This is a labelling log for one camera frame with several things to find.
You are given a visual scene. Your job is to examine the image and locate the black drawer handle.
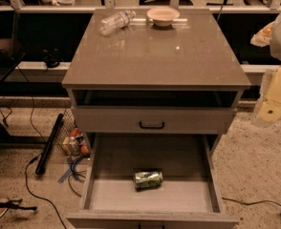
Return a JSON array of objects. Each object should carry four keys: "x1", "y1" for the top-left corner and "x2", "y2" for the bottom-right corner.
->
[{"x1": 139, "y1": 121, "x2": 165, "y2": 130}]

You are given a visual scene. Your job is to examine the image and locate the white bowl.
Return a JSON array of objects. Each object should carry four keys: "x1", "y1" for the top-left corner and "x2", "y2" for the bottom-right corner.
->
[{"x1": 147, "y1": 7, "x2": 180, "y2": 27}]

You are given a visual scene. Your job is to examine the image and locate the grey drawer cabinet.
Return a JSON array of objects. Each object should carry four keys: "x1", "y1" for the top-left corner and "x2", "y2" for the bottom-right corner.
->
[{"x1": 61, "y1": 7, "x2": 252, "y2": 229}]

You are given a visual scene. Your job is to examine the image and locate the black tube on floor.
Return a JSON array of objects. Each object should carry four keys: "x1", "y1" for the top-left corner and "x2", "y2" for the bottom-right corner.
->
[{"x1": 34, "y1": 114, "x2": 64, "y2": 176}]

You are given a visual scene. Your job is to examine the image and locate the black chair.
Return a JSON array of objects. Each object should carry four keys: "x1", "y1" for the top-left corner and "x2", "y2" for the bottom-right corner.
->
[{"x1": 0, "y1": 1, "x2": 25, "y2": 83}]

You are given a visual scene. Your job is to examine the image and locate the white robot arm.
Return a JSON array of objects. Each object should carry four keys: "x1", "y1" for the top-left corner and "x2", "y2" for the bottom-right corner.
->
[{"x1": 250, "y1": 13, "x2": 281, "y2": 127}]

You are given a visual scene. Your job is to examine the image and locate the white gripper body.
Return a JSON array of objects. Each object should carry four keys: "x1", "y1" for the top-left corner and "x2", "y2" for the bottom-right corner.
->
[{"x1": 261, "y1": 66, "x2": 281, "y2": 107}]

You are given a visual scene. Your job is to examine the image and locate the green soda can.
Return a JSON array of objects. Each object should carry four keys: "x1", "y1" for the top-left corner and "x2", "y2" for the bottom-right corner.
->
[{"x1": 133, "y1": 171, "x2": 163, "y2": 190}]

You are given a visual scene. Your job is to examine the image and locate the black floor cable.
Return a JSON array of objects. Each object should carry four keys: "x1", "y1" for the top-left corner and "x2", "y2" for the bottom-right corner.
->
[{"x1": 15, "y1": 65, "x2": 68, "y2": 229}]

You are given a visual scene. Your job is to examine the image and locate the blue tape and cables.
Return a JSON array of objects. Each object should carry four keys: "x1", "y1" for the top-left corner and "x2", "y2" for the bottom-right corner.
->
[{"x1": 57, "y1": 156, "x2": 90, "y2": 198}]

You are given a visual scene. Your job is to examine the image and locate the wooden disc with clamp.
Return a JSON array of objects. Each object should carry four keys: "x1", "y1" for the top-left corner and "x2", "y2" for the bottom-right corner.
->
[{"x1": 0, "y1": 198, "x2": 37, "y2": 218}]

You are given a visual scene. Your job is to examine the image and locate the small black device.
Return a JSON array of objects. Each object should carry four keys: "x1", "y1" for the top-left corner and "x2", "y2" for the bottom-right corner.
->
[{"x1": 42, "y1": 49, "x2": 62, "y2": 69}]

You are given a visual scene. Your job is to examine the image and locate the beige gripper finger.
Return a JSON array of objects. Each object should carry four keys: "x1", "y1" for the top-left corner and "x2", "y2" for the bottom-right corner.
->
[{"x1": 252, "y1": 99, "x2": 281, "y2": 128}]

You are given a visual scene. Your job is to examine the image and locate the open middle drawer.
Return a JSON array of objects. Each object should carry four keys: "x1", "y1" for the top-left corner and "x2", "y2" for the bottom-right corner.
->
[{"x1": 67, "y1": 134, "x2": 239, "y2": 229}]

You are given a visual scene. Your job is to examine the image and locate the clear plastic water bottle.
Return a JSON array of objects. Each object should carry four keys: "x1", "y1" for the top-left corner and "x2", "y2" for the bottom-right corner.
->
[{"x1": 99, "y1": 10, "x2": 136, "y2": 35}]

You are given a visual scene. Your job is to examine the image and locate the wire basket with items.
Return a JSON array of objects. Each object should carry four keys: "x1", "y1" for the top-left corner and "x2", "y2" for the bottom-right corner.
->
[{"x1": 55, "y1": 109, "x2": 90, "y2": 156}]

